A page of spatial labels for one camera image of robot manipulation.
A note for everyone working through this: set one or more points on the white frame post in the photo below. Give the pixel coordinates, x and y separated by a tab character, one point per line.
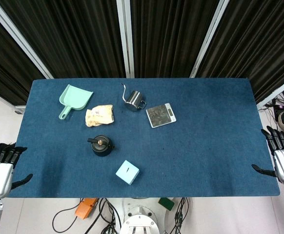
20	41
209	39
278	91
126	36

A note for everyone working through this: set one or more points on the crumpled beige paper bag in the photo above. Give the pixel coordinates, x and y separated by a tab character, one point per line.
99	115

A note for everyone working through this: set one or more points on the steel gooseneck pitcher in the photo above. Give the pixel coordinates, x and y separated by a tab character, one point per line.
133	100

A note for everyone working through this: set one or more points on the mint green plastic dustpan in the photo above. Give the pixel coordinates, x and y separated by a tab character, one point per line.
75	97

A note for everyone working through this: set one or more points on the dark pleated curtain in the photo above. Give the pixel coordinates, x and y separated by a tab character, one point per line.
259	44
71	36
171	36
3	68

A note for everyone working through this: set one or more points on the silver digital kitchen scale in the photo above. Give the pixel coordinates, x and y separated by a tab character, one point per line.
159	115

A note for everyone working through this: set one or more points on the orange box under table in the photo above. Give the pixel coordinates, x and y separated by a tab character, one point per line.
84	207

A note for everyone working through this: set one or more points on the green block under table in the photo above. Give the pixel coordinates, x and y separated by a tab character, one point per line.
167	203

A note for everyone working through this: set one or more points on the light blue foam cube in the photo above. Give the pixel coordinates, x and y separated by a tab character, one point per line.
127	172

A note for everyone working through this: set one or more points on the blue table cloth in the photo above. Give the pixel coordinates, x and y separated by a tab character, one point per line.
181	151

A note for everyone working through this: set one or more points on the black teapot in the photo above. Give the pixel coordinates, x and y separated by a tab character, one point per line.
100	148

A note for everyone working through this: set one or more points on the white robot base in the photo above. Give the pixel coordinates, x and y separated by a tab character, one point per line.
142	219

